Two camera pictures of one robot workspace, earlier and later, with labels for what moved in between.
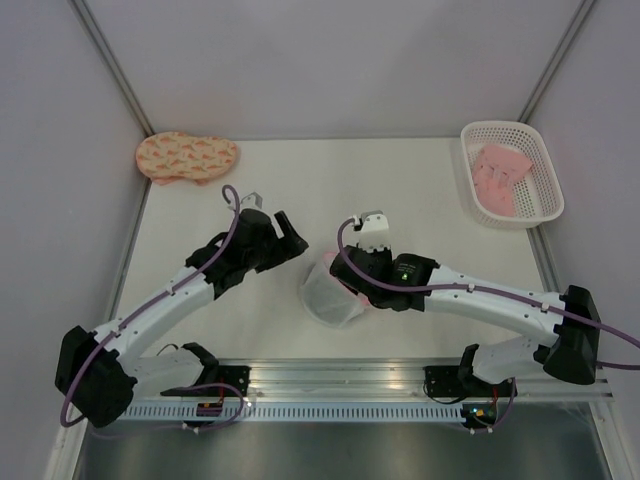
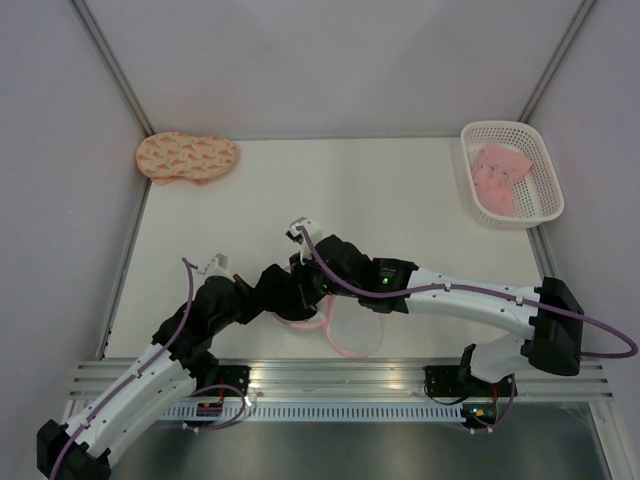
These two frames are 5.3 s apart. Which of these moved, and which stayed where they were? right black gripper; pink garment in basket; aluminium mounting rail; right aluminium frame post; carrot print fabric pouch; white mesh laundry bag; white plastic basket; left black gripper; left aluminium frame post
Moved: left black gripper; right black gripper; white mesh laundry bag
Stayed: aluminium mounting rail; pink garment in basket; carrot print fabric pouch; right aluminium frame post; white plastic basket; left aluminium frame post
